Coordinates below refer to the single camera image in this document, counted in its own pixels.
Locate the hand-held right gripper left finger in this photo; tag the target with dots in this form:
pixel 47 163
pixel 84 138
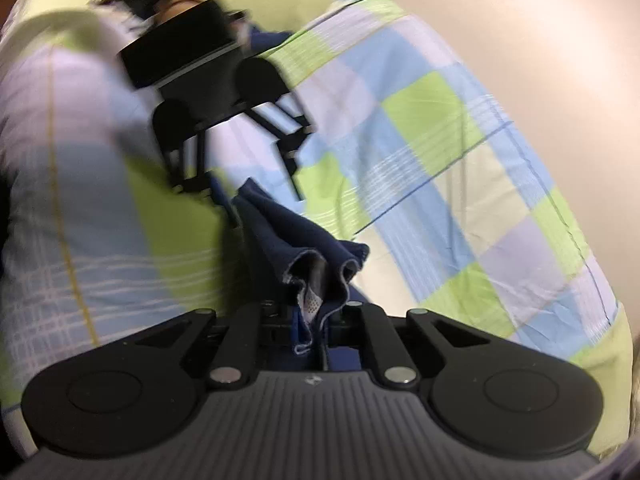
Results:
pixel 245 330

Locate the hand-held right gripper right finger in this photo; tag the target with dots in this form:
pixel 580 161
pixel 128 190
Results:
pixel 372 330

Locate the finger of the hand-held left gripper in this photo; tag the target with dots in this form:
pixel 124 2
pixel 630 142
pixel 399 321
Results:
pixel 287 147
pixel 192 180

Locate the navy blue garment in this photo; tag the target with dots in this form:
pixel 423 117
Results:
pixel 280 240

